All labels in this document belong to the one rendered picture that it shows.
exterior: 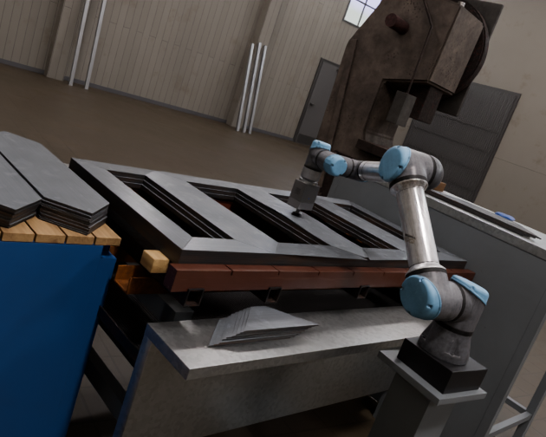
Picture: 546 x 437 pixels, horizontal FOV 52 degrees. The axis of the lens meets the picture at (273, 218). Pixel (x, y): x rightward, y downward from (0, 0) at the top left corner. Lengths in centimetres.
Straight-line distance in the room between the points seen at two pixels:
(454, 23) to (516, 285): 408
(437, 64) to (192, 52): 728
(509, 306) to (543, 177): 1008
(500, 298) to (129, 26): 1024
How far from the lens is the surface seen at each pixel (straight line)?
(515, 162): 1299
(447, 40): 626
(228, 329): 149
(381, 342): 186
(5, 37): 1144
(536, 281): 259
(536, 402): 326
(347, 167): 210
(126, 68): 1204
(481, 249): 268
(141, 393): 152
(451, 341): 171
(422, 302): 158
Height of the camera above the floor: 134
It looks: 13 degrees down
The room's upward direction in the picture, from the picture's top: 19 degrees clockwise
